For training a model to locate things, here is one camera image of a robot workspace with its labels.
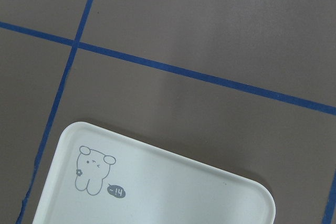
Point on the white bear print tray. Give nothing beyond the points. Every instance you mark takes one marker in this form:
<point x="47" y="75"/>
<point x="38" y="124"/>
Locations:
<point x="99" y="176"/>

